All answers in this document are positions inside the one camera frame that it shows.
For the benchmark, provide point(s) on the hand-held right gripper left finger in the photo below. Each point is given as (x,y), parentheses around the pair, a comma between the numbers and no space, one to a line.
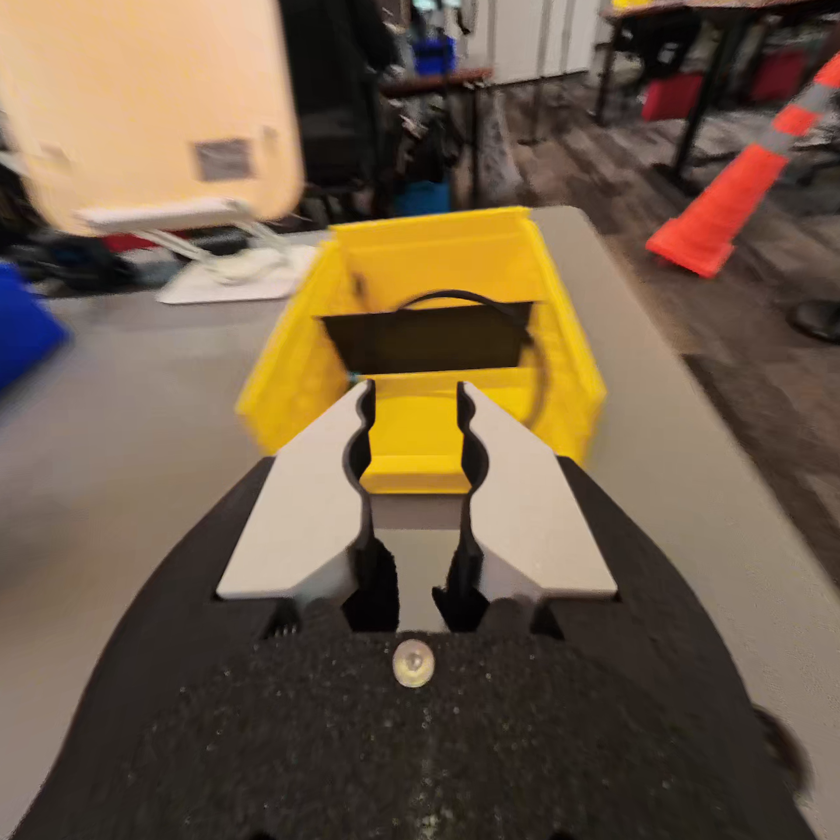
(302,512)

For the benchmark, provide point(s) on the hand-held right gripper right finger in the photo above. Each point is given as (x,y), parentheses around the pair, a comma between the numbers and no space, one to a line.
(531,518)

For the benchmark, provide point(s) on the yellow storage bin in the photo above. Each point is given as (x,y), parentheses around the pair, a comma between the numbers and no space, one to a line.
(446,262)

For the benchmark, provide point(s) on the blue storage bin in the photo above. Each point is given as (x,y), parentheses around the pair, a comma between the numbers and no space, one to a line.
(26,328)

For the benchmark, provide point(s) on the orange traffic cone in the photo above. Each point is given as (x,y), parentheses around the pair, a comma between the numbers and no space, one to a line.
(715,216)

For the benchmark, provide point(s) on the red storage bin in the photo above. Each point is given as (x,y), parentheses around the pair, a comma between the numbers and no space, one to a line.
(673,98)

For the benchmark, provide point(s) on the wooden laptop stand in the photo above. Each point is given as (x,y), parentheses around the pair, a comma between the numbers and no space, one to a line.
(131,98)

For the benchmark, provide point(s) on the narrow wooden table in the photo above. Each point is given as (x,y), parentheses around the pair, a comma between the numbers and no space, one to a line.
(433,77)

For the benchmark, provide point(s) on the wooden work table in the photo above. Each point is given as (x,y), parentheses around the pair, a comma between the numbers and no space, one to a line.
(699,79)

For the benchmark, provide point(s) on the small blue bin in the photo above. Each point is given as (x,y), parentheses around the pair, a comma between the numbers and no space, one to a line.
(434,58)

